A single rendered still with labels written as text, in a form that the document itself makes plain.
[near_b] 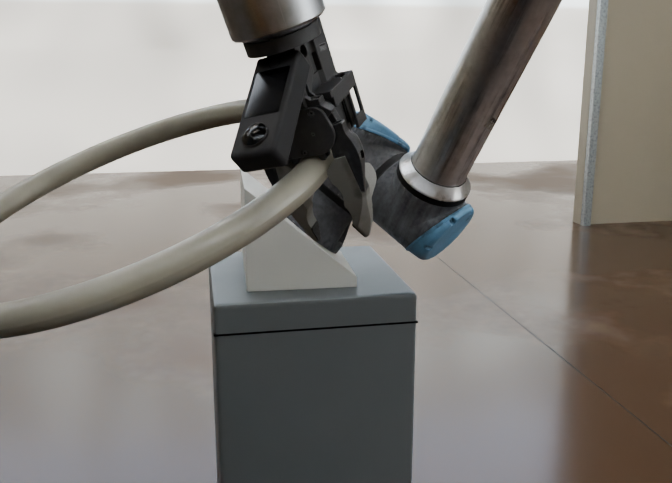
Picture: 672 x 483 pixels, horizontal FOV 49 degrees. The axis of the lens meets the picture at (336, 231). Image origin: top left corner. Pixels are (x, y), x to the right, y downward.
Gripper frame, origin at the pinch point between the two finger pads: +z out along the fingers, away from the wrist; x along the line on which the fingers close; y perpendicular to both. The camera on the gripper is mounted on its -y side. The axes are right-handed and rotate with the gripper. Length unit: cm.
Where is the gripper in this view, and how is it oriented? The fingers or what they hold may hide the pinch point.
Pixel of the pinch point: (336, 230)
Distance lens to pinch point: 73.9
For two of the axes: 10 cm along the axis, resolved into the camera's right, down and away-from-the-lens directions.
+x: -8.9, 0.8, 4.5
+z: 2.9, 8.6, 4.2
